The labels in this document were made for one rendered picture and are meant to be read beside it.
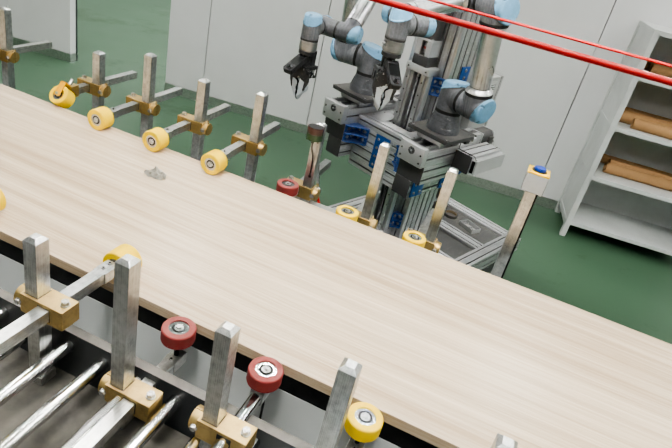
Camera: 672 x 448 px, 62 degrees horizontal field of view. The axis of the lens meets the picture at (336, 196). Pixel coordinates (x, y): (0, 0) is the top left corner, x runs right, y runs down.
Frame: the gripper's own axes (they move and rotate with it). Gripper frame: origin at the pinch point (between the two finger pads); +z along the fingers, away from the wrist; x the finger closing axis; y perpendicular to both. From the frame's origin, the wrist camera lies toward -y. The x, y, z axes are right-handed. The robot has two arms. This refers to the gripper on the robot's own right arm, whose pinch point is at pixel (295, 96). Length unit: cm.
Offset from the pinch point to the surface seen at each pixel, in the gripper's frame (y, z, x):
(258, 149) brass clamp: -36.4, 11.4, -12.0
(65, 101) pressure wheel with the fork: -67, 14, 62
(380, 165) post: -26, 1, -58
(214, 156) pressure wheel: -59, 9, -11
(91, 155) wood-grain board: -84, 16, 23
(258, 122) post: -36.1, 1.2, -9.8
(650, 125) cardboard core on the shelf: 236, 12, -129
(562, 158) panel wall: 262, 64, -83
